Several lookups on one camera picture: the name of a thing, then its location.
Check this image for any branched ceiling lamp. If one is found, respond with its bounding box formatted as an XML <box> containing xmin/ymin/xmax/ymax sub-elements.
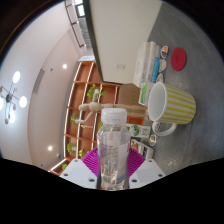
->
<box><xmin>0</xmin><ymin>70</ymin><xmax>28</xmax><ymax>125</ymax></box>

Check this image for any yellow striped white mug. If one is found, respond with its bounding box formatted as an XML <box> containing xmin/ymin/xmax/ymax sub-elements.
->
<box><xmin>147</xmin><ymin>81</ymin><xmax>197</xmax><ymax>137</ymax></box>

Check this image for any tan chair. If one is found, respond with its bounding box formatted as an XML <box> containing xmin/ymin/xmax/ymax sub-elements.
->
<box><xmin>118</xmin><ymin>83</ymin><xmax>142</xmax><ymax>107</ymax></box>

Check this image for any round printed badge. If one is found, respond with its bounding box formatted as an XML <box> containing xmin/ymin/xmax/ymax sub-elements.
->
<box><xmin>160</xmin><ymin>45</ymin><xmax>169</xmax><ymax>59</ymax></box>
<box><xmin>159</xmin><ymin>59</ymin><xmax>167</xmax><ymax>73</ymax></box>

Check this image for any wooden artist mannequin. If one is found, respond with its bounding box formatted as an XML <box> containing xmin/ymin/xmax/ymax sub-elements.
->
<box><xmin>73</xmin><ymin>88</ymin><xmax>148</xmax><ymax>125</ymax></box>

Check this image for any green and white carton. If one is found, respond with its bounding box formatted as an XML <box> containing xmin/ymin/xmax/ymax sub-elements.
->
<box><xmin>125</xmin><ymin>123</ymin><xmax>152</xmax><ymax>139</ymax></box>

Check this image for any flat round red coaster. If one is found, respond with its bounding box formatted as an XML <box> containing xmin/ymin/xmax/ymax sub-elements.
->
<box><xmin>170</xmin><ymin>46</ymin><xmax>188</xmax><ymax>72</ymax></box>

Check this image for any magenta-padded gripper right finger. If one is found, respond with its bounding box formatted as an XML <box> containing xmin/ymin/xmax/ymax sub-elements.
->
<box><xmin>127</xmin><ymin>147</ymin><xmax>167</xmax><ymax>190</ymax></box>

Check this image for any clear plastic water bottle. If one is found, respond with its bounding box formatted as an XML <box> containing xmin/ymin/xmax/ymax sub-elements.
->
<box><xmin>96</xmin><ymin>107</ymin><xmax>132</xmax><ymax>192</ymax></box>

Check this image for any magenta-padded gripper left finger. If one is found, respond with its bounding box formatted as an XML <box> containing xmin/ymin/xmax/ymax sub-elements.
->
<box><xmin>59</xmin><ymin>147</ymin><xmax>101</xmax><ymax>190</ymax></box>

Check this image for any ceiling air vent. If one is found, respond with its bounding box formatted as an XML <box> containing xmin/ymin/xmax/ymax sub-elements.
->
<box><xmin>32</xmin><ymin>68</ymin><xmax>45</xmax><ymax>94</ymax></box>

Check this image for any wooden shelf unit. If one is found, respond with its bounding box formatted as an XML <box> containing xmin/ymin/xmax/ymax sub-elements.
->
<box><xmin>49</xmin><ymin>60</ymin><xmax>123</xmax><ymax>176</ymax></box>

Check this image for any grey curtain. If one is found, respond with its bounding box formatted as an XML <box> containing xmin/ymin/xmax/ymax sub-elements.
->
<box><xmin>78</xmin><ymin>16</ymin><xmax>93</xmax><ymax>51</ymax></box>

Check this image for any black ceiling track rail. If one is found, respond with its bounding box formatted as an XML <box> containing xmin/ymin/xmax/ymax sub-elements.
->
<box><xmin>64</xmin><ymin>0</ymin><xmax>85</xmax><ymax>48</ymax></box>

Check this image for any window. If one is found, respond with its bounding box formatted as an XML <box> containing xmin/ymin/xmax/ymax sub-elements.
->
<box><xmin>73</xmin><ymin>0</ymin><xmax>87</xmax><ymax>18</ymax></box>

